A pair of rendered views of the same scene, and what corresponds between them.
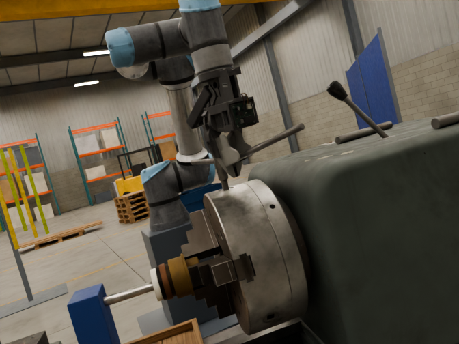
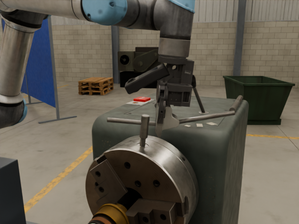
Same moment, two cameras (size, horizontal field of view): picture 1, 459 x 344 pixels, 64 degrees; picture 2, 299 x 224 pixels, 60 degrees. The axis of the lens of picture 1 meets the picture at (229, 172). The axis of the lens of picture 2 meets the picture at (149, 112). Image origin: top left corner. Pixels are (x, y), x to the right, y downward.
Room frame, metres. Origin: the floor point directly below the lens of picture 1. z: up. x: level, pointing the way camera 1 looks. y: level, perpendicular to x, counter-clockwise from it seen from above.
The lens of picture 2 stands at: (0.38, 0.53, 1.50)
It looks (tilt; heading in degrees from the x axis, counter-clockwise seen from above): 14 degrees down; 308
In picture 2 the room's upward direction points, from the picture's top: straight up
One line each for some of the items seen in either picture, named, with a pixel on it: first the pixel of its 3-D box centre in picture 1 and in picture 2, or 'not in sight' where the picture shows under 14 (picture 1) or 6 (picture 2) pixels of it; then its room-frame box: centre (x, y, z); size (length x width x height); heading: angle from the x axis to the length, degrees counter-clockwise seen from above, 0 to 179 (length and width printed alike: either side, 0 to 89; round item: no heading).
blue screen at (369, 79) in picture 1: (371, 115); (25, 59); (7.08, -2.92, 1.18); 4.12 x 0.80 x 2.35; 167
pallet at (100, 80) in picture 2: not in sight; (96, 85); (7.14, -5.33, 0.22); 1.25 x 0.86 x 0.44; 118
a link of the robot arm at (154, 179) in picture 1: (160, 180); not in sight; (1.35, 0.25, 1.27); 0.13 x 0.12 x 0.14; 103
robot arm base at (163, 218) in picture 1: (167, 211); not in sight; (1.34, 0.26, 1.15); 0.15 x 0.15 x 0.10
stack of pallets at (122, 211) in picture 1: (142, 204); not in sight; (10.21, 2.57, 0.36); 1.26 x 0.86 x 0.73; 127
